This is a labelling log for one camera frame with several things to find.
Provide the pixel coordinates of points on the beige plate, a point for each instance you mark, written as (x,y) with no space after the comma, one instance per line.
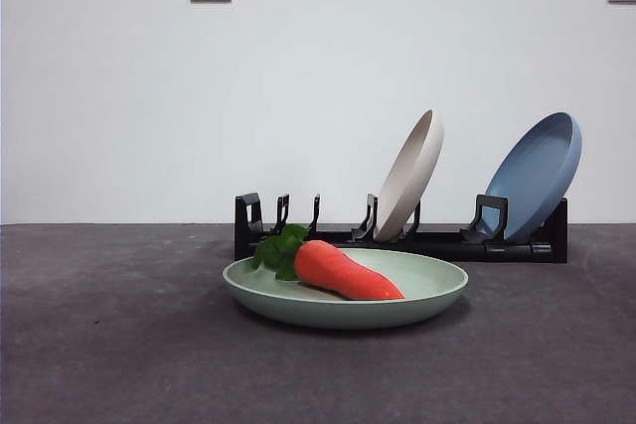
(410,181)

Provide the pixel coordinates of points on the green plate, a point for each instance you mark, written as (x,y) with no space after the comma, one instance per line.
(348,300)

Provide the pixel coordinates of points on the orange carrot with green leaves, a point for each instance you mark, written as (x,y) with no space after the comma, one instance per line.
(338,272)

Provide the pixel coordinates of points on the black plate rack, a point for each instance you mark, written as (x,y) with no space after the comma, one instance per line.
(437,245)

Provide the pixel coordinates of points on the blue plate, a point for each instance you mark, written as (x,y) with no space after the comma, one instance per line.
(531,181)

